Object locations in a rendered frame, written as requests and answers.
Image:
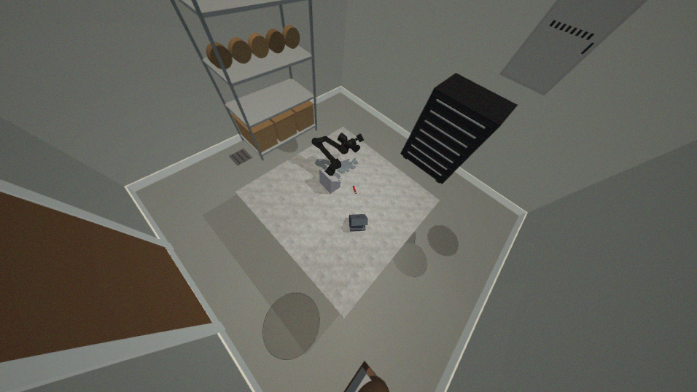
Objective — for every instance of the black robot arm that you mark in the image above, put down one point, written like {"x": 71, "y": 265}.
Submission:
{"x": 335, "y": 163}

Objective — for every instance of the grey sloped panel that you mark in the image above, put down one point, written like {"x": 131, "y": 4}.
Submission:
{"x": 357, "y": 222}

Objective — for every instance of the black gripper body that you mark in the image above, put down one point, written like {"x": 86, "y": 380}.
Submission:
{"x": 358, "y": 138}

